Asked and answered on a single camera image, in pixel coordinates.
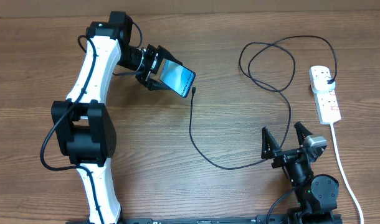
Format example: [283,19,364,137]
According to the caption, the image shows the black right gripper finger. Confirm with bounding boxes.
[261,127,282,159]
[294,121,312,146]

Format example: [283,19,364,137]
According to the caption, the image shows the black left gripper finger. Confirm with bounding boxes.
[146,78,170,91]
[157,45,183,65]

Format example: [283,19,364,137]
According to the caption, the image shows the blue Galaxy S24+ smartphone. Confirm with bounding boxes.
[159,59,196,98]

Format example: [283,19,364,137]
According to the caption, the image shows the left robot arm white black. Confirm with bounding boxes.
[40,11,195,223]

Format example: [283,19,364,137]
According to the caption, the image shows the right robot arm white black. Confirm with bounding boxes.
[256,122,342,223]

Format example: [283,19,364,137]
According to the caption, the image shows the white charger plug adapter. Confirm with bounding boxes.
[311,76,336,93]

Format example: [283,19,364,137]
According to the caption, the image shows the white power strip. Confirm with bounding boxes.
[309,65,341,124]

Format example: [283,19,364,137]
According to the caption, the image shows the brown cardboard panel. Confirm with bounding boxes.
[0,0,380,18]

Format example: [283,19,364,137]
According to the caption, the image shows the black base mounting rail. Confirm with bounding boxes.
[65,214,343,224]

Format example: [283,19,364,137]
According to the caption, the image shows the white power strip cord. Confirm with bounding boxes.
[329,123,364,224]

